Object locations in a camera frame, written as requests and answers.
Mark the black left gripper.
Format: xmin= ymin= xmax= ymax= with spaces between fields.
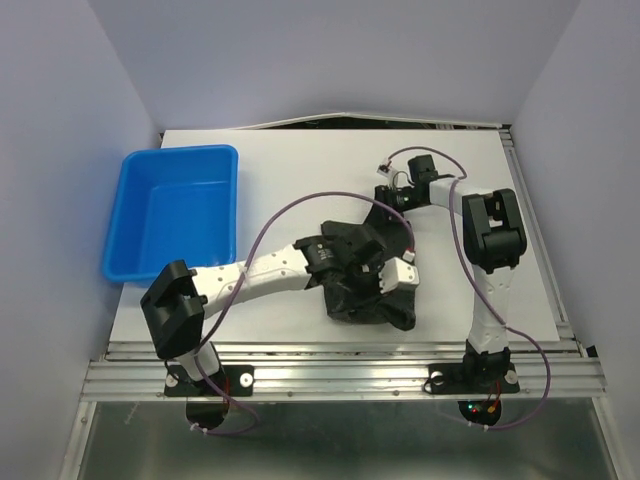
xmin=338 ymin=258 xmax=393 ymax=311

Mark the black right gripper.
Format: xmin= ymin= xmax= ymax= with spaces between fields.
xmin=367 ymin=186 xmax=425 ymax=228

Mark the black dotted skirt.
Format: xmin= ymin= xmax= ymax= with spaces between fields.
xmin=321 ymin=205 xmax=416 ymax=331

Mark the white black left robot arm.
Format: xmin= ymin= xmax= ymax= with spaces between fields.
xmin=140 ymin=229 xmax=386 ymax=394

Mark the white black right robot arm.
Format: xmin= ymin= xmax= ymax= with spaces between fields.
xmin=377 ymin=148 xmax=527 ymax=390

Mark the blue plastic bin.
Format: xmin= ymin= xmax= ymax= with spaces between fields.
xmin=102 ymin=144 xmax=239 ymax=283

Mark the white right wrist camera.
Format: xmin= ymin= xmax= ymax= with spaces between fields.
xmin=376 ymin=161 xmax=403 ymax=188

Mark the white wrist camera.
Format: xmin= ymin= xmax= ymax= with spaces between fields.
xmin=376 ymin=161 xmax=403 ymax=188
xmin=378 ymin=250 xmax=420 ymax=294

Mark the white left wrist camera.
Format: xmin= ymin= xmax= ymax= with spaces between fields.
xmin=378 ymin=250 xmax=420 ymax=294

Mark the aluminium table edge rail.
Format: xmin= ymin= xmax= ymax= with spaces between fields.
xmin=81 ymin=340 xmax=607 ymax=402

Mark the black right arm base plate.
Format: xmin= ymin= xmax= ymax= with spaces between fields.
xmin=422 ymin=363 xmax=520 ymax=396

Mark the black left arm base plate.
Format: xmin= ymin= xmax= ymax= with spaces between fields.
xmin=164 ymin=364 xmax=255 ymax=398

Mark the right side aluminium rail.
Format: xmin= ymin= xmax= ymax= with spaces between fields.
xmin=498 ymin=124 xmax=586 ymax=357

